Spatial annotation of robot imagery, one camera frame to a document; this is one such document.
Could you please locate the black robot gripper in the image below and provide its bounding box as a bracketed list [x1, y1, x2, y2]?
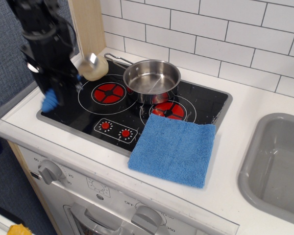
[21, 36, 80, 106]

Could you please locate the blue handled metal spoon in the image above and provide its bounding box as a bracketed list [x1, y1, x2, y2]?
[40, 52, 99, 114]

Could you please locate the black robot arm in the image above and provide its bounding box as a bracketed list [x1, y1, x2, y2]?
[7, 0, 81, 106]

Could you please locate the black toy stove top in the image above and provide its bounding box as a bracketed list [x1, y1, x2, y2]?
[37, 63, 232, 156]

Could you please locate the cream toy potato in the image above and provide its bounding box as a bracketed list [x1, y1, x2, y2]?
[83, 56, 109, 81]

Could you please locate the grey left oven knob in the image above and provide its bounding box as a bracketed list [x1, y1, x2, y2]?
[38, 160, 62, 185]

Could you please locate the grey oven knob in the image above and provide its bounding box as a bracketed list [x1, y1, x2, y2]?
[38, 160, 62, 185]
[131, 206, 162, 235]

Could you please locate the stainless steel pot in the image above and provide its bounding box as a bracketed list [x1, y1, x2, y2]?
[104, 53, 181, 105]

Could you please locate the white toy oven front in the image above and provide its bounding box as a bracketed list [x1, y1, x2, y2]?
[20, 147, 239, 235]

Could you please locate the blue microfiber cloth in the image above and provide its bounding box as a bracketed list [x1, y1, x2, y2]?
[128, 114, 216, 188]

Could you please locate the yellow object at corner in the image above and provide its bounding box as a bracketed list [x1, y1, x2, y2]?
[7, 224, 33, 235]

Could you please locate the grey right oven knob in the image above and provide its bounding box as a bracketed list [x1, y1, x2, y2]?
[131, 206, 162, 235]

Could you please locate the grey sink basin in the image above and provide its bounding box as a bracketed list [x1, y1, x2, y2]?
[238, 113, 294, 224]

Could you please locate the light wooden post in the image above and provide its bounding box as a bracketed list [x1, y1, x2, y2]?
[68, 0, 106, 57]

